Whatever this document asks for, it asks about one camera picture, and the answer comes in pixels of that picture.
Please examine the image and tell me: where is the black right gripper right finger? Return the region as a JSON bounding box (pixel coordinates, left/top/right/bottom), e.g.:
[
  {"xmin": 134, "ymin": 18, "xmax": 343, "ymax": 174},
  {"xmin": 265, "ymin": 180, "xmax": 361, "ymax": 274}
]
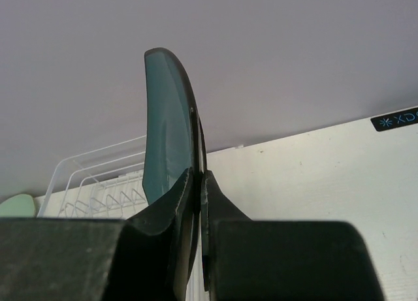
[{"xmin": 201, "ymin": 171, "xmax": 384, "ymax": 300}]

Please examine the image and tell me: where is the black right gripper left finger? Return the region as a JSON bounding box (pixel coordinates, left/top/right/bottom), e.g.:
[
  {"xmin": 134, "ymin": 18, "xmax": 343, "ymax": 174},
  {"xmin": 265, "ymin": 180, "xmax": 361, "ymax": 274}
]
[{"xmin": 1, "ymin": 169, "xmax": 193, "ymax": 300}]

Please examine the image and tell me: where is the teal leaf-shaped plate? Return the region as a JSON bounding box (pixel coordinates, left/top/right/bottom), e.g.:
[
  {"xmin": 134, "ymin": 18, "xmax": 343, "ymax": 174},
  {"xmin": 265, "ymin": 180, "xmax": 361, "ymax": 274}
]
[{"xmin": 142, "ymin": 47, "xmax": 206, "ymax": 276}]

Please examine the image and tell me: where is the mint green round plate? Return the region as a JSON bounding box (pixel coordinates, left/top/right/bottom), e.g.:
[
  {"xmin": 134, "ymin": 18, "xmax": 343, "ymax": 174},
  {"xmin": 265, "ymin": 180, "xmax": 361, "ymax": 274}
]
[{"xmin": 0, "ymin": 194, "xmax": 36, "ymax": 218}]

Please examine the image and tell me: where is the black logo label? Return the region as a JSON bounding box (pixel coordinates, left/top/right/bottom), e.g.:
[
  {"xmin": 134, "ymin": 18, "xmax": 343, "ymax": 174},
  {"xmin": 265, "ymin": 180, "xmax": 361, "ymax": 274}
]
[{"xmin": 370, "ymin": 112, "xmax": 417, "ymax": 132}]

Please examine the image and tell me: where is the white wire dish rack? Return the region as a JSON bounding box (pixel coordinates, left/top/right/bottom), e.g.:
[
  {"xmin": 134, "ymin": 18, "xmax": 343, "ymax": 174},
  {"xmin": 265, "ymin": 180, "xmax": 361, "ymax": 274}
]
[{"xmin": 37, "ymin": 136, "xmax": 148, "ymax": 219}]

